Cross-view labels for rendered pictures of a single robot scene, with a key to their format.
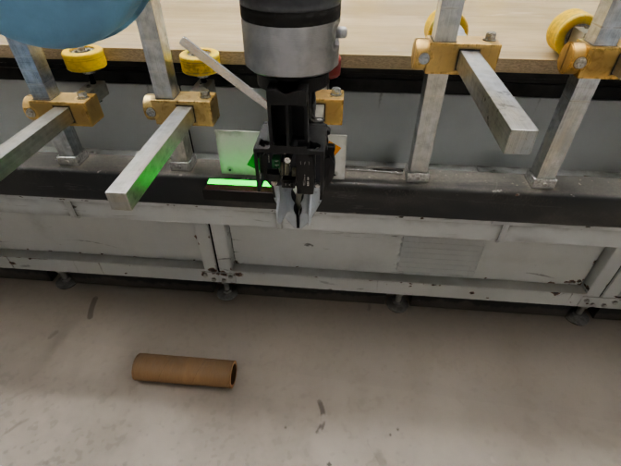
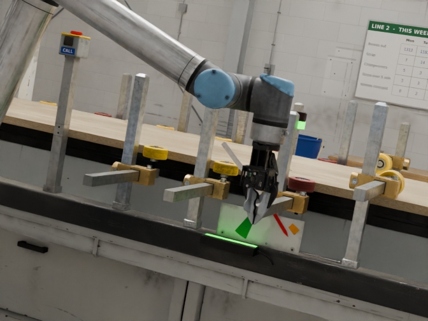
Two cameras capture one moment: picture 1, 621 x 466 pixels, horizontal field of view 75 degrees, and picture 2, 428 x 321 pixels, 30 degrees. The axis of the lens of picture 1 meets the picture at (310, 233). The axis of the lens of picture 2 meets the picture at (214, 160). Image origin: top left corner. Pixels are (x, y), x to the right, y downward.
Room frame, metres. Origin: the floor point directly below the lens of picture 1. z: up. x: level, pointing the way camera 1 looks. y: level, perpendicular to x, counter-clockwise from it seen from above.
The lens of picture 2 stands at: (-1.57, -0.40, 1.18)
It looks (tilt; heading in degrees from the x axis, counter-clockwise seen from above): 6 degrees down; 15
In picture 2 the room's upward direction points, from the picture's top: 10 degrees clockwise
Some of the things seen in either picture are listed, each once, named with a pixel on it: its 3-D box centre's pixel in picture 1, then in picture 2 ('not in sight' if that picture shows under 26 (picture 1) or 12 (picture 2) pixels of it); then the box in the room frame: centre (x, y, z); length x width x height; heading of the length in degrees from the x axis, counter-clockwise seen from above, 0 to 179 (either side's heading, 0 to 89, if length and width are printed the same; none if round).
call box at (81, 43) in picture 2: not in sight; (74, 46); (0.81, 0.78, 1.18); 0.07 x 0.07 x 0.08; 85
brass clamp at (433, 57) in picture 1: (453, 55); (374, 185); (0.72, -0.24, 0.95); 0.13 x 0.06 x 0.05; 85
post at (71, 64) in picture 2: not in sight; (62, 124); (0.81, 0.79, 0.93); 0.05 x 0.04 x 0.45; 85
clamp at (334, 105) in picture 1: (308, 105); (284, 200); (0.74, 0.00, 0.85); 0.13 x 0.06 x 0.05; 85
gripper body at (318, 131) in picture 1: (293, 128); (261, 166); (0.40, 0.02, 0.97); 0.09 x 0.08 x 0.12; 175
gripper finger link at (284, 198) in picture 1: (284, 206); (248, 206); (0.40, 0.03, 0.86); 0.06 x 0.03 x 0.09; 175
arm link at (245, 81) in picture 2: not in sight; (229, 90); (0.38, 0.13, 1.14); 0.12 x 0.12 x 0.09; 4
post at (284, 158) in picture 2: not in sight; (278, 191); (0.74, 0.03, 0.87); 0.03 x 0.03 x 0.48; 85
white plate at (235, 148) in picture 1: (281, 155); (258, 228); (0.72, 0.06, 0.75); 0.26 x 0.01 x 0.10; 85
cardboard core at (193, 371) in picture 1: (185, 370); not in sight; (0.66, 0.38, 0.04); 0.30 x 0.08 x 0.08; 85
